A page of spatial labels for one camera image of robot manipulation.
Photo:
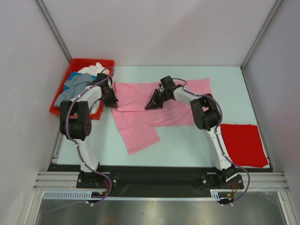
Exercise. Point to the right aluminium corner post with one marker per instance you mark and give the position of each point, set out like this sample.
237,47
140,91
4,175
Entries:
267,22

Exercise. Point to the grey t shirt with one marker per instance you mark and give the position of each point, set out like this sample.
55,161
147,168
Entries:
76,86

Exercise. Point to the pink t shirt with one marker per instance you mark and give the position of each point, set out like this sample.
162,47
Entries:
136,125

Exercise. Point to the white t shirt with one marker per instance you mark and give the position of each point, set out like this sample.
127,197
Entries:
93,70

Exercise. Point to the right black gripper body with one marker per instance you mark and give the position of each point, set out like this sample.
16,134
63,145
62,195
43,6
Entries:
160,98

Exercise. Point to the aluminium corner post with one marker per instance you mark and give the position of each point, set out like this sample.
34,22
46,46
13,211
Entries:
267,22
53,28

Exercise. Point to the aluminium frame rail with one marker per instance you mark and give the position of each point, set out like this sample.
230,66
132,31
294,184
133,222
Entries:
258,181

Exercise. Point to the right slotted cable duct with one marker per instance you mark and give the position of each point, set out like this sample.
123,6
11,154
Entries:
219,194

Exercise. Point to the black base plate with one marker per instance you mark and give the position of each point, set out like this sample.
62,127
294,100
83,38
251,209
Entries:
158,182

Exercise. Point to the left aluminium corner post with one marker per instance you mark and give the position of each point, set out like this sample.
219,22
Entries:
53,28

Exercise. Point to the left slotted cable duct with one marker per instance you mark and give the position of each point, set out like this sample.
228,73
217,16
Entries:
74,195

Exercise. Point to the red folded t shirt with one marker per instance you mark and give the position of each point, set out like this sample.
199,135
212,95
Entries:
244,145

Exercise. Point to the red plastic bin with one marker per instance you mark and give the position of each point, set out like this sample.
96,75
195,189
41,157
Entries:
75,65

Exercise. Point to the slotted cable duct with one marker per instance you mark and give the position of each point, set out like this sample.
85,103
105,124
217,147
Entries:
74,195
219,194

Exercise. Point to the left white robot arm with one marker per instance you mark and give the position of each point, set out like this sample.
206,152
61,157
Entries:
76,125

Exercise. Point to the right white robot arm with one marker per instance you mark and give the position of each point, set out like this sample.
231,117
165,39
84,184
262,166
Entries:
207,116

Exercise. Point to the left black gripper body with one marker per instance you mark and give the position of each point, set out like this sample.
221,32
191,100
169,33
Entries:
109,100

